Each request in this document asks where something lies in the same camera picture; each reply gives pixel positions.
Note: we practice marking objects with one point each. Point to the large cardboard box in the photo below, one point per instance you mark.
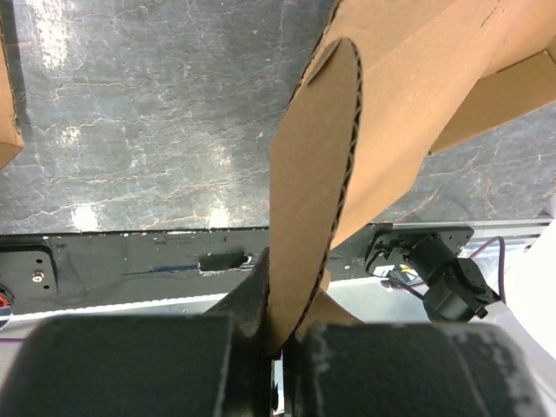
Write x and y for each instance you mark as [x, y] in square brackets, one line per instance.
[388, 83]

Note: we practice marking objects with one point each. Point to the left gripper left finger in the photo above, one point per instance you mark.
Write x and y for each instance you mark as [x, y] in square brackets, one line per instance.
[210, 364]

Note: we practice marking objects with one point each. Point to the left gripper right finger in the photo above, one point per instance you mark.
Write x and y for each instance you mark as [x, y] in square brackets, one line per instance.
[414, 369]

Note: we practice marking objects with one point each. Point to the small flat cardboard box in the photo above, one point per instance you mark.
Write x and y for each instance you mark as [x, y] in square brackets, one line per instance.
[11, 137]

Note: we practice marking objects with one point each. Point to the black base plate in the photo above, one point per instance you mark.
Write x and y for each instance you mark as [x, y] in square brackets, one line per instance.
[43, 273]

